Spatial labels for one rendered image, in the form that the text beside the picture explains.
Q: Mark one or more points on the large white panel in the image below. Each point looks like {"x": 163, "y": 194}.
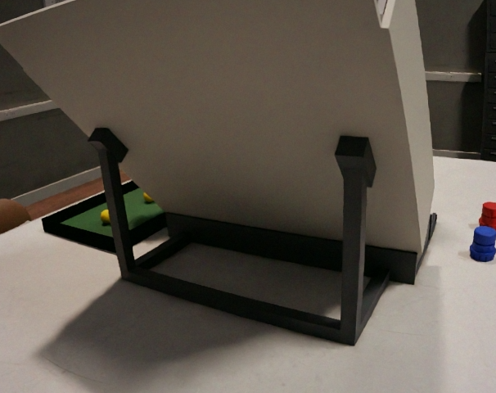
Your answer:
{"x": 232, "y": 110}

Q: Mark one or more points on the blue plug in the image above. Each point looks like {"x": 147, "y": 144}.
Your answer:
{"x": 483, "y": 245}

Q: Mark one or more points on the dark grey support stand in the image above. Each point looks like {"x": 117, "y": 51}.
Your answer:
{"x": 356, "y": 162}

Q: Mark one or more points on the red plug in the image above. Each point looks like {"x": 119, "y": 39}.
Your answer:
{"x": 488, "y": 215}

